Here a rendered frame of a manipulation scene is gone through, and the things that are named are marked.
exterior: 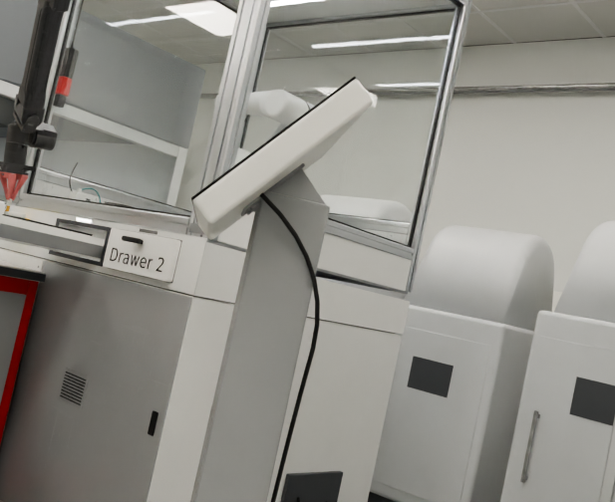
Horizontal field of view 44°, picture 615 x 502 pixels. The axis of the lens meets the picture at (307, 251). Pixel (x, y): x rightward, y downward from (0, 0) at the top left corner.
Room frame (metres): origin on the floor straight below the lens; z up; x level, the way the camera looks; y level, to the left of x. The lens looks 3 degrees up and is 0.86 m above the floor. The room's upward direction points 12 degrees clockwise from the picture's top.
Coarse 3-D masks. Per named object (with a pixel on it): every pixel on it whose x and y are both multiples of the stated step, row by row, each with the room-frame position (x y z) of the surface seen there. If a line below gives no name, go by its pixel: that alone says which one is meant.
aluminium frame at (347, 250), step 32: (256, 0) 1.90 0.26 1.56; (64, 32) 2.52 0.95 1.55; (256, 32) 1.90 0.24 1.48; (256, 64) 1.92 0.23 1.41; (448, 64) 2.58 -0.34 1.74; (224, 96) 1.93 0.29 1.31; (448, 96) 2.58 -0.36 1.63; (224, 128) 1.91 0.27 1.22; (32, 160) 2.52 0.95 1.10; (224, 160) 1.90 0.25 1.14; (128, 224) 2.11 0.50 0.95; (160, 224) 2.01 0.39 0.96; (192, 224) 1.93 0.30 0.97; (416, 224) 2.59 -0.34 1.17; (320, 256) 2.23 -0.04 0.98; (352, 256) 2.34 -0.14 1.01; (384, 256) 2.46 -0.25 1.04; (416, 256) 2.60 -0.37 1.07
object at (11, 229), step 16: (0, 224) 1.94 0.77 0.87; (16, 224) 1.97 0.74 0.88; (32, 224) 2.01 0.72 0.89; (16, 240) 1.98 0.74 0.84; (32, 240) 2.01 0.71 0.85; (48, 240) 2.04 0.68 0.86; (64, 240) 2.08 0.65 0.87; (80, 240) 2.12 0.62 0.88; (96, 240) 2.16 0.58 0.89; (96, 256) 2.16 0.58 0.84
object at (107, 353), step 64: (0, 256) 2.54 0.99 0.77; (64, 320) 2.24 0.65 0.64; (128, 320) 2.05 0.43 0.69; (192, 320) 1.91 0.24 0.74; (320, 320) 2.28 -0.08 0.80; (64, 384) 2.19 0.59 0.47; (128, 384) 2.01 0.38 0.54; (192, 384) 1.94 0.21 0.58; (320, 384) 2.32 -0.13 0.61; (384, 384) 2.57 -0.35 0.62; (0, 448) 2.36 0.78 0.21; (64, 448) 2.15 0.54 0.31; (128, 448) 1.97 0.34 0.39; (192, 448) 1.98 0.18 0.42; (320, 448) 2.37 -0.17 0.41
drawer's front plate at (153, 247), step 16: (112, 240) 2.12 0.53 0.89; (144, 240) 2.03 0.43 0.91; (160, 240) 1.98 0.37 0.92; (176, 240) 1.95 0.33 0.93; (112, 256) 2.11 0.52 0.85; (144, 256) 2.02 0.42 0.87; (160, 256) 1.97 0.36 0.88; (176, 256) 1.95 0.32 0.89; (128, 272) 2.05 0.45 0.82; (144, 272) 2.01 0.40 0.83; (160, 272) 1.96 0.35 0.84
